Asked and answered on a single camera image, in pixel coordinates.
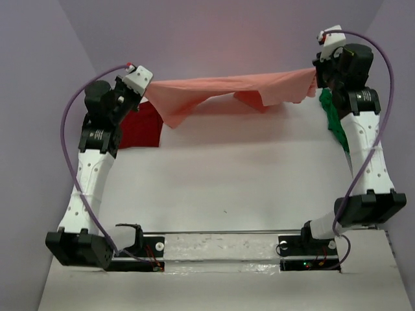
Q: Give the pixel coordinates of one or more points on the pink polo shirt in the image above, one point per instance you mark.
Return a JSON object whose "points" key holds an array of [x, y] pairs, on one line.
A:
{"points": [[175, 100]]}

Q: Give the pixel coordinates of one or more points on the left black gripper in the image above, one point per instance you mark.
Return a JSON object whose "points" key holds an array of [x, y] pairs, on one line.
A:
{"points": [[120, 85]]}

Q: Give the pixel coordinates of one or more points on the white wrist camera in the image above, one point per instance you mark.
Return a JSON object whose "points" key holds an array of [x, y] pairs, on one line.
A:
{"points": [[137, 79], [330, 42]]}

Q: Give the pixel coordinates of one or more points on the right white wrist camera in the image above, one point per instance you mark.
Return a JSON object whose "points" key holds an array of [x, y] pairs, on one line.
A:
{"points": [[330, 42]]}

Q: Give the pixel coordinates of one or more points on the crumpled green t-shirt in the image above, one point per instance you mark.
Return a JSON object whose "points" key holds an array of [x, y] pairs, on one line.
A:
{"points": [[333, 120]]}

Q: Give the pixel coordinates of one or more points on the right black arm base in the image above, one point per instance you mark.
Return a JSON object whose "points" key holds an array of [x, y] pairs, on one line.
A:
{"points": [[302, 252]]}

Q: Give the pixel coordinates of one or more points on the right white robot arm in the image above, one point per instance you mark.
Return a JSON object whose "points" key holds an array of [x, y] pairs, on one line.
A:
{"points": [[372, 200]]}

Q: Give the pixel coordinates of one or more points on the white foam block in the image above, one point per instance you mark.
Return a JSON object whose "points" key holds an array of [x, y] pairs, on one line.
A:
{"points": [[220, 247]]}

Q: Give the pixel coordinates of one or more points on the folded red t-shirt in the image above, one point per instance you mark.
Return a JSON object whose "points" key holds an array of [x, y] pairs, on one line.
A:
{"points": [[142, 128]]}

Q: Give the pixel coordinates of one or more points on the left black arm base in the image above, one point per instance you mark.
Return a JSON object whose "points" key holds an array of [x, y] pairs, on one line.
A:
{"points": [[139, 252]]}

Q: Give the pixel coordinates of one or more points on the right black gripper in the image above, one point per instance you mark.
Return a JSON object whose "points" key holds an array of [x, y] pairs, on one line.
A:
{"points": [[336, 57]]}

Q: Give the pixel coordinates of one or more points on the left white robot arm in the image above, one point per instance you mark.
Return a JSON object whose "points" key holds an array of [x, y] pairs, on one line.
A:
{"points": [[80, 239]]}

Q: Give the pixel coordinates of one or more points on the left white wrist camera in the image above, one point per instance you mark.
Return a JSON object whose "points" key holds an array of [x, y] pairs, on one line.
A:
{"points": [[137, 79]]}

